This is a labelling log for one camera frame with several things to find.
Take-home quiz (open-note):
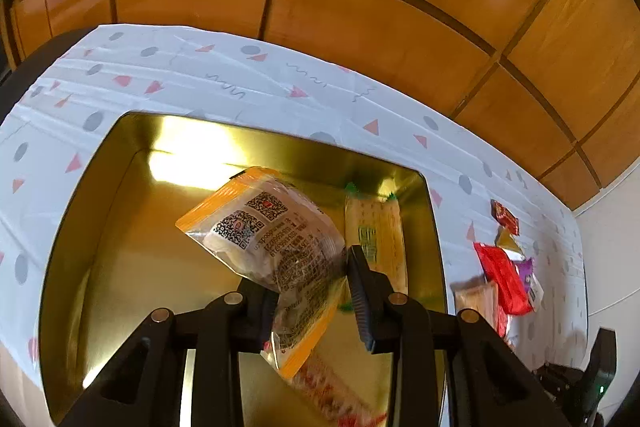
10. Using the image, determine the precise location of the clear packet of brown cake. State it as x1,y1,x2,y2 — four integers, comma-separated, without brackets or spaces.
451,277,508,338

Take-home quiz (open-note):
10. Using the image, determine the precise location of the red white cartoon snack bar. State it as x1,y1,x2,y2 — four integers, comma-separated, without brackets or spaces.
295,349,391,425

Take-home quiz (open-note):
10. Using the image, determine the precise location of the white patterned tablecloth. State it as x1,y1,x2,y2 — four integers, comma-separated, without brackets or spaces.
0,24,590,427

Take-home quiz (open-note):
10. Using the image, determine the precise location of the small dark red candy packet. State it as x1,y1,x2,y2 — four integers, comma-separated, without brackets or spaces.
490,199,521,236

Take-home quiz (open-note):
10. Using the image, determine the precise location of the purple snack packet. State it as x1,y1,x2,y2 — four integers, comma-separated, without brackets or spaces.
515,257,538,295

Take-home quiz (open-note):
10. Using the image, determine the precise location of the green-edged cracker packet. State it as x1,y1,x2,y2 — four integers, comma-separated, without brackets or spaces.
340,182,408,313

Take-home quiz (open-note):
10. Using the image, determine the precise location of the yellow snack packet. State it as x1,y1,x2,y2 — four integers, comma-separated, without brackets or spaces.
495,227,525,255

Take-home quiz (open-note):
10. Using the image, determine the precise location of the white snack packet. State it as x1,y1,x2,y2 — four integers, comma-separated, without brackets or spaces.
527,274,545,313

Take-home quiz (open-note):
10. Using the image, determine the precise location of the bright red snack packet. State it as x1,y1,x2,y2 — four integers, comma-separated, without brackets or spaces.
473,243,535,317

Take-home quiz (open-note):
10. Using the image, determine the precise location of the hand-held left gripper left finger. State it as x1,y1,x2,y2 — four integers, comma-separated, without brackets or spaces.
60,277,281,427

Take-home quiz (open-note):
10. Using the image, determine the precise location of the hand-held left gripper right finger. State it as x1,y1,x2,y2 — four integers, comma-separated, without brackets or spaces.
345,245,573,427

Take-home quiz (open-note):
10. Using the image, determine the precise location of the gold metal tin tray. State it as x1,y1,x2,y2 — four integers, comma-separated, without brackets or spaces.
37,111,448,427

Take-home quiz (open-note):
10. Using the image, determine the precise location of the orange-edged clear snack packet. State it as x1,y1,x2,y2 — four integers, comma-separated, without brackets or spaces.
175,166,349,380

